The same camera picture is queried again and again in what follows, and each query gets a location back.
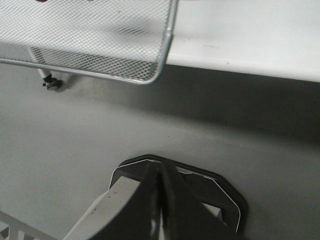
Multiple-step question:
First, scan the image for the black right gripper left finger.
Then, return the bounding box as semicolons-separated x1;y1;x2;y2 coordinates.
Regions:
82;162;162;240

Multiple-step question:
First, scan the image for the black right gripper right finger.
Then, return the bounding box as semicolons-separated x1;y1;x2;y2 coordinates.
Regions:
160;162;238;240

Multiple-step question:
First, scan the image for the silver mesh tiered rack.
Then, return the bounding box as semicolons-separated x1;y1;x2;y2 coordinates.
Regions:
0;0;179;85

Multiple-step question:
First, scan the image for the table leg caster wheel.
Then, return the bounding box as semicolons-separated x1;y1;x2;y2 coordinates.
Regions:
37;68;63;91

